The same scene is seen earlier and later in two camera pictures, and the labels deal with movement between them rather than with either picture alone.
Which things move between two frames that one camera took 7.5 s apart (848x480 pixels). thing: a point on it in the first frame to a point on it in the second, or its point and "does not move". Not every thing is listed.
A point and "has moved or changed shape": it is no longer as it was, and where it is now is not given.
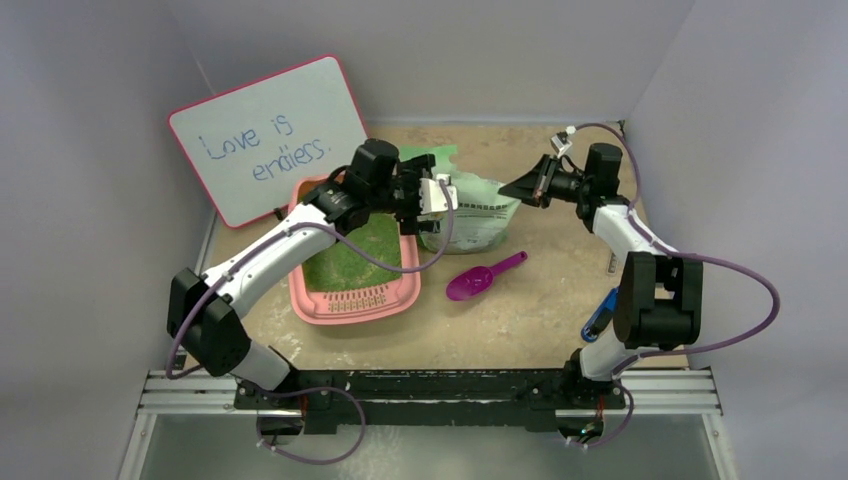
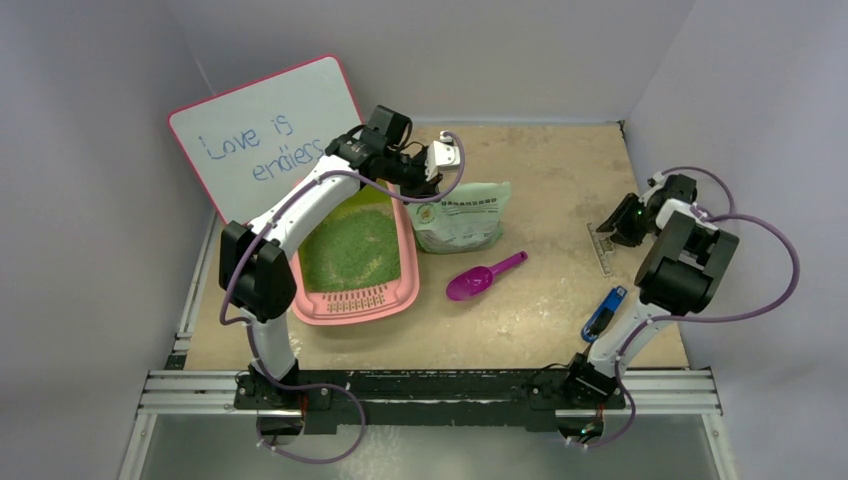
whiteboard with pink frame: [253, 143] does not move
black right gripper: [546, 185] to [622, 225]
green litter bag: [484, 216] has moved or changed shape
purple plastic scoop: [474, 281] does not move
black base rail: [433, 401] does not move
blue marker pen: [600, 317] does not move
